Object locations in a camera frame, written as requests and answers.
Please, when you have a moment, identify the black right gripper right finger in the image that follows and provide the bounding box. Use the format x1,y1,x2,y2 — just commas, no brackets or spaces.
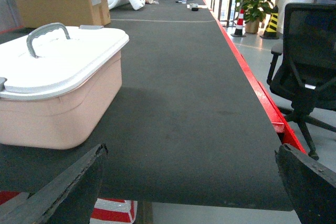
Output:
275,144,335,223

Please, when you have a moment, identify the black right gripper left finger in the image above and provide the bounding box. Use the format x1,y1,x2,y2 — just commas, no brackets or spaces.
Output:
1,144,108,223

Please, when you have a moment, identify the pink plastic storage box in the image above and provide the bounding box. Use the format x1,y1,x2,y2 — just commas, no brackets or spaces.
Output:
1,51,122,150

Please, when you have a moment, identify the white box lid grey handle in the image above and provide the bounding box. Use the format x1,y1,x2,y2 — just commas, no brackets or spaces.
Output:
1,26,129,101

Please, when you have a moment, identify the red white cone centre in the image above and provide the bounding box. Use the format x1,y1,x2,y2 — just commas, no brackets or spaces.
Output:
90,198,138,223

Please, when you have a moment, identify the black office chair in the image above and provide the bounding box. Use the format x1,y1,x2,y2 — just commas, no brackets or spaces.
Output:
267,3,335,160

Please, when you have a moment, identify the black table mat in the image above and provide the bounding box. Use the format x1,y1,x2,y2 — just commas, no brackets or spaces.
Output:
1,0,292,211

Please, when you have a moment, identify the yellow black striped bollard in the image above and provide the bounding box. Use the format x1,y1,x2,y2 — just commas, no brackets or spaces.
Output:
260,5,279,39

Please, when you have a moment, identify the red white traffic cone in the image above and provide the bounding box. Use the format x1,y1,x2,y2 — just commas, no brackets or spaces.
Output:
231,9,246,37

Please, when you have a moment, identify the red metal frame table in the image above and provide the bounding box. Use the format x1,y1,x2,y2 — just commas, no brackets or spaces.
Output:
207,6,307,154

